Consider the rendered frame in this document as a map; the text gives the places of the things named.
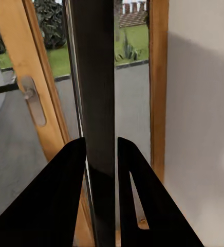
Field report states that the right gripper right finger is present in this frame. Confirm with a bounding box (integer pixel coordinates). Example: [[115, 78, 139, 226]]
[[118, 137, 204, 247]]

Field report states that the poster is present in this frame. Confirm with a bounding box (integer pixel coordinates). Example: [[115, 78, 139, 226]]
[[62, 0, 117, 247]]

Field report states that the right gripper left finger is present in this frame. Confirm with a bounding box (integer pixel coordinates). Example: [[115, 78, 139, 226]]
[[0, 137, 86, 247]]

